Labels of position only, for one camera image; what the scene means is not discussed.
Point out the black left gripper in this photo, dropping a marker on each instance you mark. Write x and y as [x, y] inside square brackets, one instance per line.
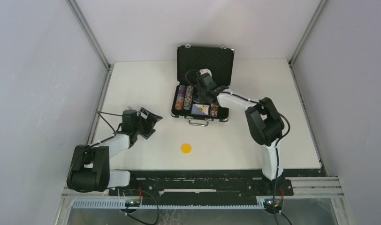
[149, 130]

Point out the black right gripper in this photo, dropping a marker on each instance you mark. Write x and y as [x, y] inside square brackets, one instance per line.
[201, 99]

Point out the playing card deck box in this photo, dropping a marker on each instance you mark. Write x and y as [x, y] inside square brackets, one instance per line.
[200, 109]

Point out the black poker set case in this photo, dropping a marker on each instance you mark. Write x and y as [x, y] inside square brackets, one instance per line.
[192, 58]

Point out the yellow round button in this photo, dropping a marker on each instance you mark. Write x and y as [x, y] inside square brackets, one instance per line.
[186, 148]

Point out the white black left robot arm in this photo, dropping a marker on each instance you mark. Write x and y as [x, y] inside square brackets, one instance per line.
[90, 169]

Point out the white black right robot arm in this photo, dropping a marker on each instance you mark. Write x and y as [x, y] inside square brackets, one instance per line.
[265, 125]

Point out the orange blue chip stack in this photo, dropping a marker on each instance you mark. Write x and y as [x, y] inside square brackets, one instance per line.
[213, 111]

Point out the purple orange chip stack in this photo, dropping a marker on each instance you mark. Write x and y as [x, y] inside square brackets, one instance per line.
[180, 97]

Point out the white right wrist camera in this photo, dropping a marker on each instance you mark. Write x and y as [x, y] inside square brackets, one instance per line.
[205, 73]

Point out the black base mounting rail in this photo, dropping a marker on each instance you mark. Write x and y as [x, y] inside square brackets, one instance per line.
[203, 187]

